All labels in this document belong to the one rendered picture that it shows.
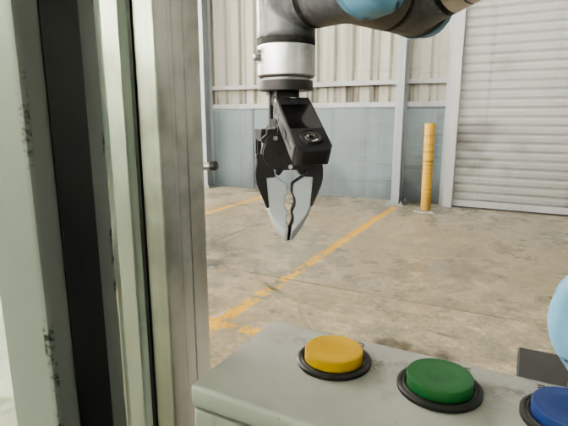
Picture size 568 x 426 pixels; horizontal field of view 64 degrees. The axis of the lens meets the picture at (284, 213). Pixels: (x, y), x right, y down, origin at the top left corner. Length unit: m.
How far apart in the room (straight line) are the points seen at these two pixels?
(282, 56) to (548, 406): 0.45
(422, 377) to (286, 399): 0.08
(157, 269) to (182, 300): 0.03
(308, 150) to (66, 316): 0.35
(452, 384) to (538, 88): 5.58
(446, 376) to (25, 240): 0.24
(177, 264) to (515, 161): 5.61
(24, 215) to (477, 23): 5.81
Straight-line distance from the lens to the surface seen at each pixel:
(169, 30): 0.31
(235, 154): 7.13
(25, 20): 0.22
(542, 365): 0.71
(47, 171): 0.21
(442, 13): 0.64
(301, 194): 0.61
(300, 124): 0.55
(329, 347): 0.33
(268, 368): 0.32
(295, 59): 0.59
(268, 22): 0.61
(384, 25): 0.61
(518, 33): 5.89
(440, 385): 0.30
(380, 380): 0.32
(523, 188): 5.88
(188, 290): 0.33
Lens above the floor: 1.06
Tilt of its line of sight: 12 degrees down
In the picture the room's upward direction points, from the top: straight up
